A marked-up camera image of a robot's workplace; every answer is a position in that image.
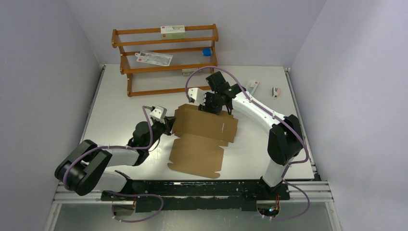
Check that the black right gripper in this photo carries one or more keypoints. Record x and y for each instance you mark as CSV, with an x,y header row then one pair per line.
x,y
206,108

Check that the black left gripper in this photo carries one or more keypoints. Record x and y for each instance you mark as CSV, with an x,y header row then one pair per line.
x,y
169,121

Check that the brown cardboard box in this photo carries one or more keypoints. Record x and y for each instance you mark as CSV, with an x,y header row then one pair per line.
x,y
200,140

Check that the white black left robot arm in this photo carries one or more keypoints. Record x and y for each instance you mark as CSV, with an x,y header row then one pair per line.
x,y
85,168

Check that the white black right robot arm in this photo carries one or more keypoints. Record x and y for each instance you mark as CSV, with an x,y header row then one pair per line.
x,y
285,140

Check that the small grey box lower shelf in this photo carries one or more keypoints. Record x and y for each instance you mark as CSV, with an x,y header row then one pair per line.
x,y
191,72

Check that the white green box top shelf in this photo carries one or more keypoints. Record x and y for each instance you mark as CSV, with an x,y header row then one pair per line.
x,y
173,32

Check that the white teal small carton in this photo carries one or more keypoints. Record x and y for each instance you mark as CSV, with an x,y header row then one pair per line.
x,y
251,86

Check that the blue white small roll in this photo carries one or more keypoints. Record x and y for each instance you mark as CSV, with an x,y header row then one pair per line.
x,y
207,52

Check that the small pink stapler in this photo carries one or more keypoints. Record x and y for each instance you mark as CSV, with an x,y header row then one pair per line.
x,y
276,92

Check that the orange wooden shelf rack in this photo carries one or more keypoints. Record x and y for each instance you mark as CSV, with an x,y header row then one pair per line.
x,y
149,50

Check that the clear plastic blister pack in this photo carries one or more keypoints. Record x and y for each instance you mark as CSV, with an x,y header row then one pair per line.
x,y
154,58

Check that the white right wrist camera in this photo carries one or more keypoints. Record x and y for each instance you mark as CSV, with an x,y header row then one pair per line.
x,y
196,95

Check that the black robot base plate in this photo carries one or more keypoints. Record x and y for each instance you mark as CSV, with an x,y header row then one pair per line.
x,y
150,195

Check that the aluminium table frame rail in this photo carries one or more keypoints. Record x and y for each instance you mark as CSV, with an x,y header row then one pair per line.
x,y
294,191

